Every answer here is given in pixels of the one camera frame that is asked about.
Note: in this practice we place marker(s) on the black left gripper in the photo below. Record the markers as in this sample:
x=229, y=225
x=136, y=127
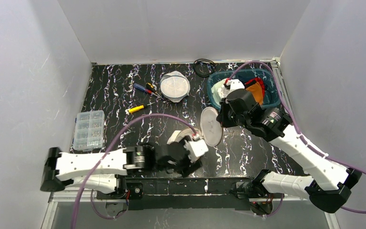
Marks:
x=179, y=154

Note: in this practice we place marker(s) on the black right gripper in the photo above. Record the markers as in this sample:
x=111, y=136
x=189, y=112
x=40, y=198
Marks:
x=226, y=115

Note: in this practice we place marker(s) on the red garment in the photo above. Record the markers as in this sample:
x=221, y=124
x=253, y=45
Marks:
x=254, y=81

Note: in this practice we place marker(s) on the orange bra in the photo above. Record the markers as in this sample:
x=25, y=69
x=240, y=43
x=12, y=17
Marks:
x=257, y=93

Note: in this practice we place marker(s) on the white bra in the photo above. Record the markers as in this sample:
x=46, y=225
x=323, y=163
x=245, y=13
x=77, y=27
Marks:
x=216, y=91

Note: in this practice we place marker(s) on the white mesh bag tan trim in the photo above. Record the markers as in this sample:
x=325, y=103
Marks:
x=210, y=129

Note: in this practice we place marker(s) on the white mesh bag blue trim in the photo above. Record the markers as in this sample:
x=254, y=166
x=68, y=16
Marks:
x=174, y=86

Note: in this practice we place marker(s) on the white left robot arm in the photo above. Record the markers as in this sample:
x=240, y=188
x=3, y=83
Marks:
x=103, y=172

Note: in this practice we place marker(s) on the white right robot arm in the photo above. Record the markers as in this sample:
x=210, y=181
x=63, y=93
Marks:
x=327, y=184

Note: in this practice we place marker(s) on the teal plastic bin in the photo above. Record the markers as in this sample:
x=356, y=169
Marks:
x=271, y=98

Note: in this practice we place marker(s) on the clear plastic screw box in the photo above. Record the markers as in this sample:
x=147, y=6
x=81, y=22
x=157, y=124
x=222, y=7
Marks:
x=88, y=133

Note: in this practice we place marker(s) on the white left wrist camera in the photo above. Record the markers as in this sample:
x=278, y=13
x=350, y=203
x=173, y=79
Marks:
x=196, y=146

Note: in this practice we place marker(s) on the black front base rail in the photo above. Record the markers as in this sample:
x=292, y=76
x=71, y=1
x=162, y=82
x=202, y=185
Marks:
x=185, y=193

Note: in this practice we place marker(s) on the yellow handled screwdriver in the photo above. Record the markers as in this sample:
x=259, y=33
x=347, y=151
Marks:
x=137, y=108

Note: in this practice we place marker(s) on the black orange handled screwdriver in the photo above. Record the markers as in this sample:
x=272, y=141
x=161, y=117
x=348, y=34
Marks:
x=152, y=89

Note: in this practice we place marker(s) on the blue handled screwdriver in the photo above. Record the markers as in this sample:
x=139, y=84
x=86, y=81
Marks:
x=143, y=89

